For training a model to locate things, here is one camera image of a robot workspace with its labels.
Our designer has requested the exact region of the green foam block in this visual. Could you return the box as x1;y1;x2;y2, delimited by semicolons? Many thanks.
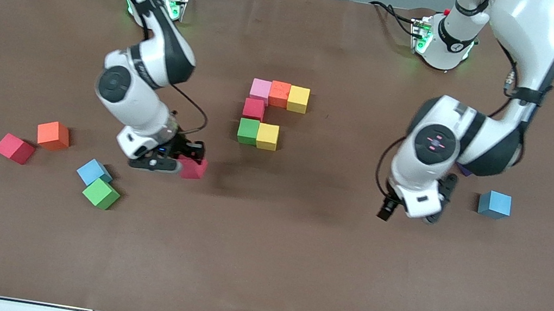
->
236;117;261;146
80;176;123;212

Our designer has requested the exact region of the yellow foam block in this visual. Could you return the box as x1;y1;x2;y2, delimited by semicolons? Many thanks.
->
255;122;280;151
285;85;312;115

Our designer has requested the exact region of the blue foam block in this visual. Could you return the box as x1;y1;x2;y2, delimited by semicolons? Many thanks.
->
74;156;116;190
477;189;514;221

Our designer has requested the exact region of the orange foam block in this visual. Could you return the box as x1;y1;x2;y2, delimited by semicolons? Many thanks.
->
268;80;292;109
34;118;73;153

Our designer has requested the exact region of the brown table cover sheet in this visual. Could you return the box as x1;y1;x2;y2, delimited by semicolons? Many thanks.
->
0;0;554;311

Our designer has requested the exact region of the pink foam block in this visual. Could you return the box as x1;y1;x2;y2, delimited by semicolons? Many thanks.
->
248;78;273;106

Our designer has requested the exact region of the red foam block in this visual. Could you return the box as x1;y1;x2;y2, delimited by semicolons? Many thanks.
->
176;155;209;182
0;131;38;167
242;97;266;122

